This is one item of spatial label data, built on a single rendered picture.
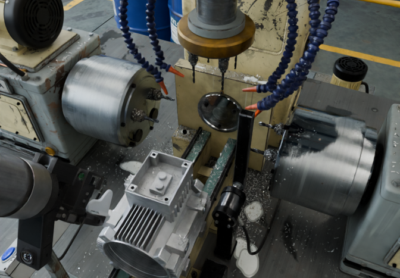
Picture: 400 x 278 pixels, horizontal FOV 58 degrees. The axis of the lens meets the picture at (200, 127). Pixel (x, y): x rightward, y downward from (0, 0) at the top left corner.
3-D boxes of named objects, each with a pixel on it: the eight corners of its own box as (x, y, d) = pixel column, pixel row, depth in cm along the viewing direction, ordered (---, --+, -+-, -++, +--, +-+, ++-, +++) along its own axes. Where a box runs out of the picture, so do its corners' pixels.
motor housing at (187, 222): (145, 200, 98) (136, 153, 85) (211, 223, 93) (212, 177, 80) (105, 267, 85) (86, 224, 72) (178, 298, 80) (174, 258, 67)
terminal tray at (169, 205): (153, 169, 87) (150, 149, 82) (194, 182, 84) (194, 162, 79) (128, 209, 79) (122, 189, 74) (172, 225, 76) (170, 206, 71)
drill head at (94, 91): (85, 90, 133) (67, 28, 116) (175, 116, 123) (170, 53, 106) (38, 135, 117) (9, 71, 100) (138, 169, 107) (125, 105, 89)
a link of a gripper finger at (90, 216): (112, 219, 62) (80, 212, 54) (109, 228, 61) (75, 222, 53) (91, 210, 64) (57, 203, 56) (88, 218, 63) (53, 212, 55)
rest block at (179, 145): (180, 146, 129) (178, 122, 120) (198, 152, 127) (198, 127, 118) (172, 158, 125) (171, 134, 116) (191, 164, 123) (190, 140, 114)
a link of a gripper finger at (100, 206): (130, 196, 67) (101, 187, 59) (118, 227, 66) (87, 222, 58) (116, 191, 69) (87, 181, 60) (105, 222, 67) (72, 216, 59)
